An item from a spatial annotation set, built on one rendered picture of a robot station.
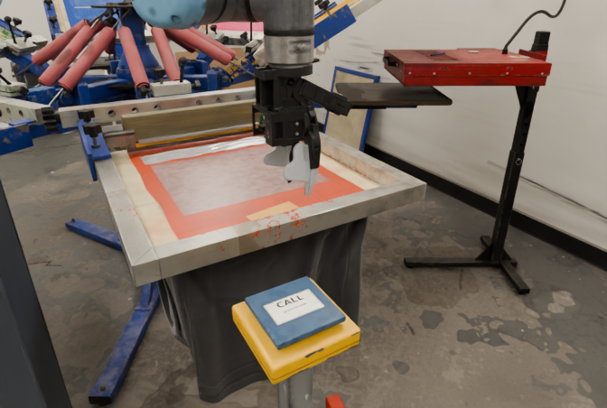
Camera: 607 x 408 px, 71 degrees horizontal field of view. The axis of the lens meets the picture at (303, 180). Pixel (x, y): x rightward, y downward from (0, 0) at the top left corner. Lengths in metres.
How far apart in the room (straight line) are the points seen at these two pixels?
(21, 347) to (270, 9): 0.81
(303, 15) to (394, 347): 1.55
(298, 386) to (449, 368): 1.30
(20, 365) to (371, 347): 1.29
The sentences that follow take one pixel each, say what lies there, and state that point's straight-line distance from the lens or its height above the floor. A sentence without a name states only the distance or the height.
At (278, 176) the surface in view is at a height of 0.96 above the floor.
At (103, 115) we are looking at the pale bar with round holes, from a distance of 1.42.
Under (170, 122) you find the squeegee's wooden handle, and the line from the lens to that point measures 1.22.
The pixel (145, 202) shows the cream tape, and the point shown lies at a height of 0.95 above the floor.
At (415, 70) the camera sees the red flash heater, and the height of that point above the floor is 1.08.
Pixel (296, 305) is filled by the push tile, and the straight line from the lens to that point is 0.58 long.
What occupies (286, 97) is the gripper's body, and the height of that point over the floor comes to 1.20.
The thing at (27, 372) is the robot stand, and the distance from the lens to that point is 1.11.
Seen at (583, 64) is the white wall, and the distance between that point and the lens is 2.64.
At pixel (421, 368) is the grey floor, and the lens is 1.88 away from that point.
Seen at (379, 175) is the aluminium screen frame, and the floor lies 0.98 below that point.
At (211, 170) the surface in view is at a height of 0.96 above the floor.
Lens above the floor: 1.35
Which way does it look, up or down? 24 degrees down
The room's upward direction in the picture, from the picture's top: straight up
